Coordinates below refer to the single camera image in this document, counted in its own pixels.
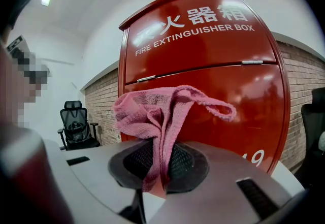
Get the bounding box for white ball on stick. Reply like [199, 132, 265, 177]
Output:
[318, 131, 325, 152]

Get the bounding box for black padded office chair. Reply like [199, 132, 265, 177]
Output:
[294, 87, 325, 189]

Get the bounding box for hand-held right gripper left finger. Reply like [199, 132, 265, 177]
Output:
[45, 139, 156, 224]

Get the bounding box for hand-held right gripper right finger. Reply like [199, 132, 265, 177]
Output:
[149, 141, 292, 224]

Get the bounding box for black mesh office chair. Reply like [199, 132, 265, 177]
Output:
[57, 100, 100, 151]

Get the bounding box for pink cloth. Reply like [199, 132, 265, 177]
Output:
[111, 85, 237, 196]

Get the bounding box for red fire extinguisher box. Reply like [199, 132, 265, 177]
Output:
[118, 0, 291, 198]

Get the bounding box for dark wall sign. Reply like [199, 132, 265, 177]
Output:
[6, 35, 25, 52]

